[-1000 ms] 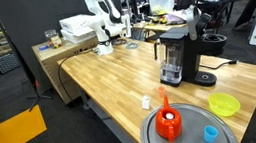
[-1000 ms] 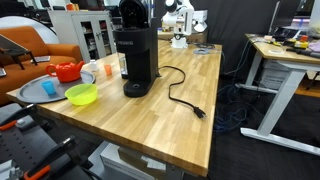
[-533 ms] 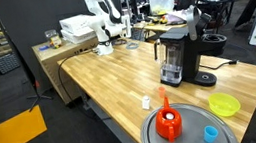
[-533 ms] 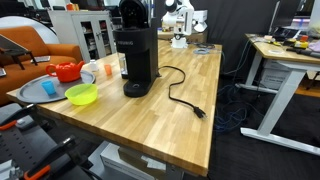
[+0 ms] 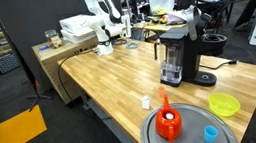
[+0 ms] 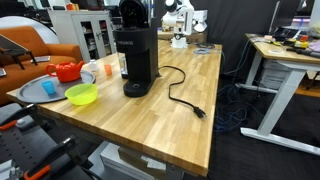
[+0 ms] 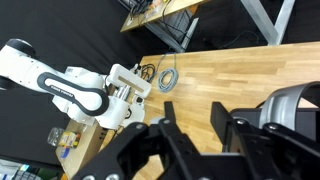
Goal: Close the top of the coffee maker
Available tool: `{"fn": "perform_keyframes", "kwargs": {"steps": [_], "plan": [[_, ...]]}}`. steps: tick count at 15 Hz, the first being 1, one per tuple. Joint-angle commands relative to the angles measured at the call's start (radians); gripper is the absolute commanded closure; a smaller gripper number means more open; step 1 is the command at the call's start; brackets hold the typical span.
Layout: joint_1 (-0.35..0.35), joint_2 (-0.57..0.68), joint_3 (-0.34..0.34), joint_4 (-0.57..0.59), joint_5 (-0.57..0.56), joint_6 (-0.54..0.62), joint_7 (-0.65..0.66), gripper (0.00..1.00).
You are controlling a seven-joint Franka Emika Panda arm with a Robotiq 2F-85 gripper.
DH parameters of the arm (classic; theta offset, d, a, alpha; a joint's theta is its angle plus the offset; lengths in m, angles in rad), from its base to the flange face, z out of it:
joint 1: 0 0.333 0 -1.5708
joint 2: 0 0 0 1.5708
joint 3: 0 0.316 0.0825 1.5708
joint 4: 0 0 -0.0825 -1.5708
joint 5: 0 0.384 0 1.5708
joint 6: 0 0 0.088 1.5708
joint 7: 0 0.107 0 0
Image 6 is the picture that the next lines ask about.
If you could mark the small blue cup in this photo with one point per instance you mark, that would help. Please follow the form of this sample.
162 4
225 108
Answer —
48 88

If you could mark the orange sofa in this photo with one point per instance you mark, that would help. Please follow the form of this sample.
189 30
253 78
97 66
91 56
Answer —
63 51

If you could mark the black fabric backdrop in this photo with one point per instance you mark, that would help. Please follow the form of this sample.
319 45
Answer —
233 26

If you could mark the black clamp orange grip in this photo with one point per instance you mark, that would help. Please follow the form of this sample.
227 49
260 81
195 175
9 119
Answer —
56 153
20 115

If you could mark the white glass door cabinet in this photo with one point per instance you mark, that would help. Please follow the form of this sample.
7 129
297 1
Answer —
63 26

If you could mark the grey table frame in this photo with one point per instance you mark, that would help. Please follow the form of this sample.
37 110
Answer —
173 171

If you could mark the clear water tank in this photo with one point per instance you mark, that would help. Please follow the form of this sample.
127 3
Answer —
122 65

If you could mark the white cardboard box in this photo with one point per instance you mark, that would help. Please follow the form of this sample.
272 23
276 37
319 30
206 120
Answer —
116 160

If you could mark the orange teapot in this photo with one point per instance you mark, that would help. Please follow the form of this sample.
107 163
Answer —
66 73

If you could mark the wooden desk white legs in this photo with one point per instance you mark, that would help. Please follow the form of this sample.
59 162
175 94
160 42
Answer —
283 86

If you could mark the yellow black tool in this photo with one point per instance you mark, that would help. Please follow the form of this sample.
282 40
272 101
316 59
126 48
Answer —
295 43

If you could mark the small white shaker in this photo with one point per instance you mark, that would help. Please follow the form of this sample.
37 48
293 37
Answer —
93 65

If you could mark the lime green plastic bowl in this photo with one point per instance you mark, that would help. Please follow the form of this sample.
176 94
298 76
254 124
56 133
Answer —
81 95

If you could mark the black side table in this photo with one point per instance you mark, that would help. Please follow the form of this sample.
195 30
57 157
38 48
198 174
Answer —
13 51

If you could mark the grey tablet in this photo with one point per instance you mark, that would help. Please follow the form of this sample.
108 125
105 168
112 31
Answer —
41 59

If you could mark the black perforated board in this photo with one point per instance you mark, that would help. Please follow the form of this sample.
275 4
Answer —
20 146

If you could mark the white round panel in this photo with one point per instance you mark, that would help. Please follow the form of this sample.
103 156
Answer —
40 28

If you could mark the orange containers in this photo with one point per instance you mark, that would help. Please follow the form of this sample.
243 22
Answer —
69 6

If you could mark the black monitor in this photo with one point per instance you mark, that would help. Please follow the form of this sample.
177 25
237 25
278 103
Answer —
286 13

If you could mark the round grey tray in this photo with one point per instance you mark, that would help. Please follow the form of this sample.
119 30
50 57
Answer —
33 91

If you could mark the black coffee maker body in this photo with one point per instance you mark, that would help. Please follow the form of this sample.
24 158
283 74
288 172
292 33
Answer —
140 53

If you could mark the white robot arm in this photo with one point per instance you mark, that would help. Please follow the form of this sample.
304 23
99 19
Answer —
181 20

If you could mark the white grey storage box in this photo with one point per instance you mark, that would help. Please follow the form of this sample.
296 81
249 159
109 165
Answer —
273 76

